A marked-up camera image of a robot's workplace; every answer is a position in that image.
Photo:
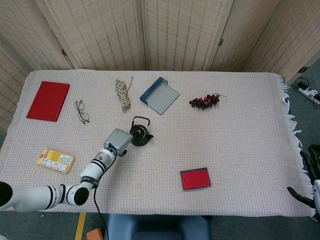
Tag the orange block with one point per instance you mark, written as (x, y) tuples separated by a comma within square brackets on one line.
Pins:
[(95, 235)]

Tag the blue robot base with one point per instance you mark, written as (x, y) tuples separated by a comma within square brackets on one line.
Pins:
[(160, 227)]

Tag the thin metal frame eyeglasses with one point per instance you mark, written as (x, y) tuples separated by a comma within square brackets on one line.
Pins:
[(85, 116)]

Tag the open blue file box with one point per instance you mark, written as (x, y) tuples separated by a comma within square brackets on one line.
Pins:
[(162, 100)]

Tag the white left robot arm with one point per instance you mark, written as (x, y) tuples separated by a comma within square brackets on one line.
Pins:
[(97, 166)]

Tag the woven bamboo screen panel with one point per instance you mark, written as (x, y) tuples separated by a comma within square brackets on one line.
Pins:
[(247, 37), (10, 82), (185, 35), (30, 37), (100, 35), (295, 37)]

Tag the red ink pad clear case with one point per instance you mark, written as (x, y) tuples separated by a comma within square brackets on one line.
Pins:
[(195, 179)]

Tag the yellow floor tape strip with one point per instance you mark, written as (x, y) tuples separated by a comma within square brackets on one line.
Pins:
[(80, 225)]

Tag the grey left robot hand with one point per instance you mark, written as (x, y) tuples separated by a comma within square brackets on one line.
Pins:
[(118, 140)]

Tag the black cast iron teapot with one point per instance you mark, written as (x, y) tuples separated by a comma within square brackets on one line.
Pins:
[(140, 143)]

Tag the white power strip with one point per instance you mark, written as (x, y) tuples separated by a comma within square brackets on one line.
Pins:
[(308, 93)]

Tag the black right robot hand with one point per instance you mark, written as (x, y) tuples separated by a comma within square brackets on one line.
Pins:
[(317, 190)]

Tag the black lid with wooden knob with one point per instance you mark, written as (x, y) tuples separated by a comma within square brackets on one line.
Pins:
[(141, 134)]

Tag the dark red grape bunch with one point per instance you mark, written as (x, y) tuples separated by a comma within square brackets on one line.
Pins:
[(203, 101)]

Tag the red flat folder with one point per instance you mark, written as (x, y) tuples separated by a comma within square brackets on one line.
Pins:
[(48, 101)]

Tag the white waffle weave tablecloth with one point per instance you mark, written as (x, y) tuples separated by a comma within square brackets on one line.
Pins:
[(225, 140)]

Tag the yellow printed cardboard box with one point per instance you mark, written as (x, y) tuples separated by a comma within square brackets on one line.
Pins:
[(56, 160)]

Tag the brass screen hinge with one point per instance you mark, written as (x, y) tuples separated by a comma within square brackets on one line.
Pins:
[(303, 69), (63, 52), (220, 42)]

